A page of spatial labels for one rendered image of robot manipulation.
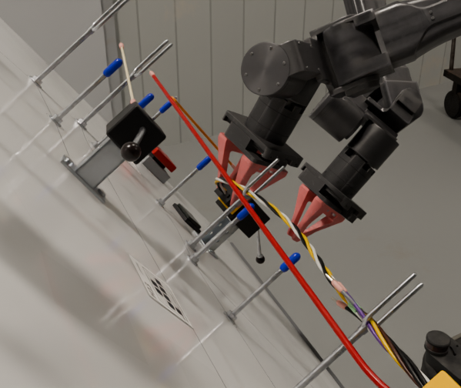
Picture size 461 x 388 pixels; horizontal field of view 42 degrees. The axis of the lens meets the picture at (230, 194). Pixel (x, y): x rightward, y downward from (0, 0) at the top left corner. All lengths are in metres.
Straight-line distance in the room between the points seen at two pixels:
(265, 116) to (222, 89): 3.02
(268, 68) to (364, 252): 2.15
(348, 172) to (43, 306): 0.67
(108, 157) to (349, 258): 2.29
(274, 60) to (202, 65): 2.99
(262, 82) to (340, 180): 0.26
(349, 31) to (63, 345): 0.54
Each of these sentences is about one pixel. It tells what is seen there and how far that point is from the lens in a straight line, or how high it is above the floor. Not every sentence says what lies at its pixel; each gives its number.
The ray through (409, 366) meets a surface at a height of 1.23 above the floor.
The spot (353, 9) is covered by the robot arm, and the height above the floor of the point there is 1.33.
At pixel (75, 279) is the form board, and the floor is 1.37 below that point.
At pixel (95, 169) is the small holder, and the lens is 0.48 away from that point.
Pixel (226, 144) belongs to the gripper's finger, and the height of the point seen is 1.22.
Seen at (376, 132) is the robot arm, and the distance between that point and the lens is 0.88.
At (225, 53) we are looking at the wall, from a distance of 3.70.
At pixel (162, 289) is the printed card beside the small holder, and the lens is 0.42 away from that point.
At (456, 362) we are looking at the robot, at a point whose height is 0.28.
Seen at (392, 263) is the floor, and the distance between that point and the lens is 2.73.
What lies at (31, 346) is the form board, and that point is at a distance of 0.22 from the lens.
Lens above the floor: 1.54
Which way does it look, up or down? 29 degrees down
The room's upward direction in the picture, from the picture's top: straight up
